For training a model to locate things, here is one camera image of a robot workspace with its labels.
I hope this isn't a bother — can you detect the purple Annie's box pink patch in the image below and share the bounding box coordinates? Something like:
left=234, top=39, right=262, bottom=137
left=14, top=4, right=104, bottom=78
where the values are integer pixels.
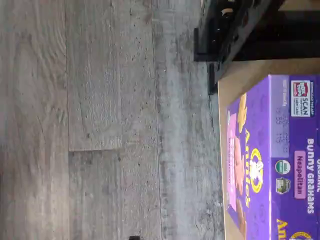
left=226, top=74, right=320, bottom=240

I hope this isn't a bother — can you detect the wooden shelf board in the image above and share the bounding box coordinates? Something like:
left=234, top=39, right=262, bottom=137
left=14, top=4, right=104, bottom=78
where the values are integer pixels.
left=216, top=58, right=320, bottom=240
left=278, top=0, right=320, bottom=25

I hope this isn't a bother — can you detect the black metal shelf rack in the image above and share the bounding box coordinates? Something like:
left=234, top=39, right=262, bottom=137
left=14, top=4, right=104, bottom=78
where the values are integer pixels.
left=193, top=0, right=320, bottom=96

